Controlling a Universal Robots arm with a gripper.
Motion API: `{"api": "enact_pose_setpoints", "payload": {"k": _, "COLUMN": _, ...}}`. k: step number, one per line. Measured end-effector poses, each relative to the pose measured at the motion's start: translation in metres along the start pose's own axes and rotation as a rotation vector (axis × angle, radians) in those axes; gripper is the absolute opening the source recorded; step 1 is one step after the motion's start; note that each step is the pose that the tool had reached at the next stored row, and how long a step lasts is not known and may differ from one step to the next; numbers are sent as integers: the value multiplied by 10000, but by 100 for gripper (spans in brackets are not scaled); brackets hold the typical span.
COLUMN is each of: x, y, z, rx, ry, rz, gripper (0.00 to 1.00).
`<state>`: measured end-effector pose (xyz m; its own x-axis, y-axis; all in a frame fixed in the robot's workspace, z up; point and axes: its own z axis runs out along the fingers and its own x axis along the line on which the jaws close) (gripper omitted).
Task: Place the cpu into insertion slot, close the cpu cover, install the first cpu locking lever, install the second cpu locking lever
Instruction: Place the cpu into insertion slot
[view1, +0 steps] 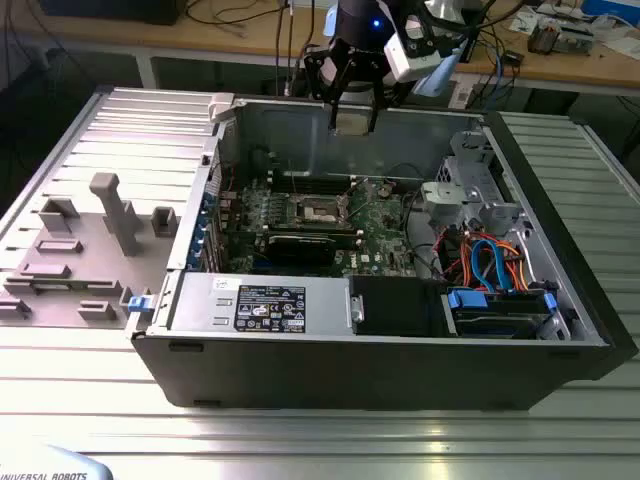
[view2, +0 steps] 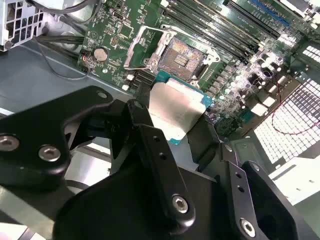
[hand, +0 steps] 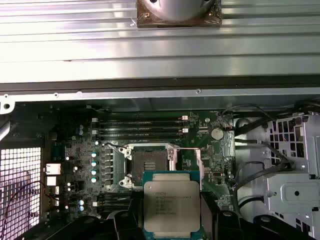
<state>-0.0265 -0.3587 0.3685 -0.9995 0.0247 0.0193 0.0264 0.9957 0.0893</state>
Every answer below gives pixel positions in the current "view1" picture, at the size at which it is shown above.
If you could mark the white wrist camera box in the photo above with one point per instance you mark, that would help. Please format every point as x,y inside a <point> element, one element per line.
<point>407,55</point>

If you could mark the finned metal heat sink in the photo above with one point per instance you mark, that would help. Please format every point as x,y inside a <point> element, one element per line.
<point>542,40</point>

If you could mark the green motherboard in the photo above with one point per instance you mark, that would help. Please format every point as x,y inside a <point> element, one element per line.
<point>380,220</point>

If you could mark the grey electronic device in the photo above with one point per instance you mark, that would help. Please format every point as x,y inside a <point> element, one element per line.
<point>575,40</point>

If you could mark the coin cell battery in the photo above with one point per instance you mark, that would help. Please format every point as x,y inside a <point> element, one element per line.
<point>386,189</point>

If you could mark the wooden desk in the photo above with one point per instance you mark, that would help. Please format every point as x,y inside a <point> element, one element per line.
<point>165,37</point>

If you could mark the white paper sheet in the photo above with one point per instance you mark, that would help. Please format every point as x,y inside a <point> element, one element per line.
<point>525,21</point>

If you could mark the black open PC case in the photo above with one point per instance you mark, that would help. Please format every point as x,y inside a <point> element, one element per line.
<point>350,370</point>

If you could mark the grey labelled power supply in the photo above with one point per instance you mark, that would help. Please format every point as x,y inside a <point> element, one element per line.
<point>200,300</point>

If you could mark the CPU socket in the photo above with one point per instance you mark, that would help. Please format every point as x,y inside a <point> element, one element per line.
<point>317,214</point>

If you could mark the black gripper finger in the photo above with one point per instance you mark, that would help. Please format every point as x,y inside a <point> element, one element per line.
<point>375,117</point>
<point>333,115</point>

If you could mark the hard disk in blue carrier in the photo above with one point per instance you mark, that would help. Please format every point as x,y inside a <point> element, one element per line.
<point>467,301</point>

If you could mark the grey parts rack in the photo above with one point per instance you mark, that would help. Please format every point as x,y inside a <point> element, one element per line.
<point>100,270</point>

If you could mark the blue expansion card retainer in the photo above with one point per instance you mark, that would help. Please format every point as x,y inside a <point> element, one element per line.
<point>199,232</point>

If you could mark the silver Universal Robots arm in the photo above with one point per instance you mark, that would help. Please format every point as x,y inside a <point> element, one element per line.
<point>445,6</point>

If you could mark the blue box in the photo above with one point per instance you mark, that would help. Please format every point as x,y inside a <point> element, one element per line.
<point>607,6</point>

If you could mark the small black box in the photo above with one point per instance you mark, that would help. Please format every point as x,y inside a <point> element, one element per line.
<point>512,57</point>

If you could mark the silver metal drive cage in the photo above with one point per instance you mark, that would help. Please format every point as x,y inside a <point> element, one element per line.
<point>440,197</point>

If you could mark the black monitor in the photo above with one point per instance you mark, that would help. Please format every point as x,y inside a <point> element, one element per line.
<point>100,10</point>

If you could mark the black graphics card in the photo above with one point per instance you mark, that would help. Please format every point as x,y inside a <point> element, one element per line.
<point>300,250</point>

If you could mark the silver CPU plate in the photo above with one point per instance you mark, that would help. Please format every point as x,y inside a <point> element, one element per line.
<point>355,125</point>

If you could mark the blue case latch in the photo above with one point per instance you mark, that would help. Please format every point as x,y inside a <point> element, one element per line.
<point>139,304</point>

